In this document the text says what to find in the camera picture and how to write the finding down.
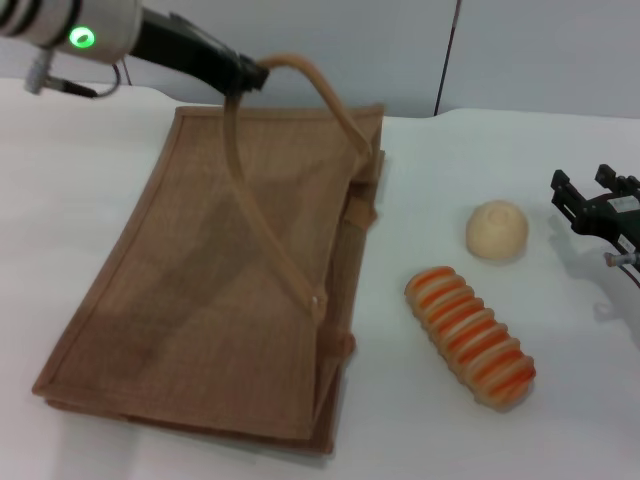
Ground orange striped bread loaf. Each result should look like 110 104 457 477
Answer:
403 264 537 412

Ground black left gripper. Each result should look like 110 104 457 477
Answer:
128 11 272 97

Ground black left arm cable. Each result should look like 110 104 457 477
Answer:
23 46 124 100

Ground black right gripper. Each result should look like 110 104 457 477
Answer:
549 162 640 252

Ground brown jute tote bag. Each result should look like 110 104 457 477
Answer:
30 53 387 456

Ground round beige egg yolk pastry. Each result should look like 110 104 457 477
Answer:
465 198 531 261

